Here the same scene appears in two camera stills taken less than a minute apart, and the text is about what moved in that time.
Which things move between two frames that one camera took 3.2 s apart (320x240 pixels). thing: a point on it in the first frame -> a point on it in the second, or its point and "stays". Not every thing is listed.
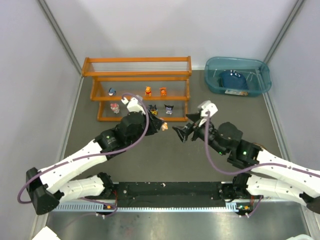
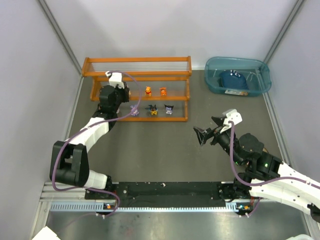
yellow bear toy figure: [148, 90] stays
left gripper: [154, 122] -> [125, 91]
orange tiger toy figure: [163, 90] stays
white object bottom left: [46, 233] stays
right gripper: [191, 129] -> [215, 134]
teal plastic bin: [238, 76] stays
